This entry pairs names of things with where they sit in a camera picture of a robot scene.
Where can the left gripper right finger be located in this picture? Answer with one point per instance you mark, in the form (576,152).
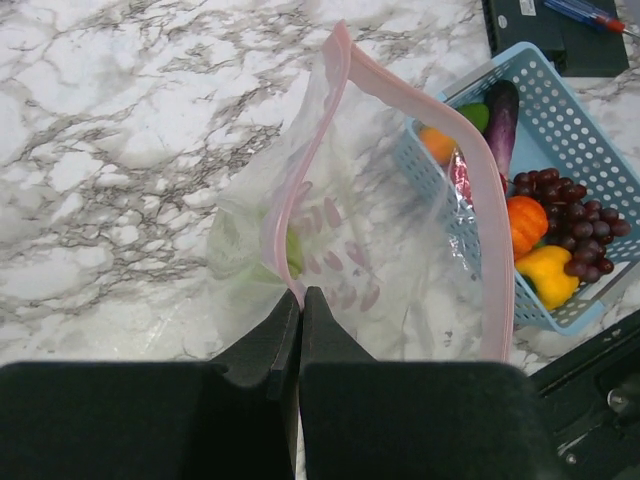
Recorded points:
(368,419)

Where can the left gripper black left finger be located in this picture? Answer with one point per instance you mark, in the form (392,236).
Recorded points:
(231,417)

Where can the green cabbage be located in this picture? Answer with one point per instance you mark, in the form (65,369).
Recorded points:
(234,255)

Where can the clear pink zip bag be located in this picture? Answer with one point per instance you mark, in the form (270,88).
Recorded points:
(407,267)

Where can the orange mini pumpkin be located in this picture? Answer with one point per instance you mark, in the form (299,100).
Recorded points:
(528,224)

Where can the red grape bunch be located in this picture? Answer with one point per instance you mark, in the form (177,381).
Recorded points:
(583,227)

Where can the red tomato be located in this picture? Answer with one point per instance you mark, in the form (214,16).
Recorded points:
(458,174)

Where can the yellow bell pepper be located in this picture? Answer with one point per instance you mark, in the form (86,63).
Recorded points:
(544,269)

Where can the small purple eggplant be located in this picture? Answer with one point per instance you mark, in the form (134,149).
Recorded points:
(502,100)

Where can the black flat box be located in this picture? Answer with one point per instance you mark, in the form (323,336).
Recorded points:
(508,22)
(587,50)

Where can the blue red screwdriver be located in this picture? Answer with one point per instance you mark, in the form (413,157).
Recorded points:
(588,14)

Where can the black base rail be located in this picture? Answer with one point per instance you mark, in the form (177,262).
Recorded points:
(590,403)

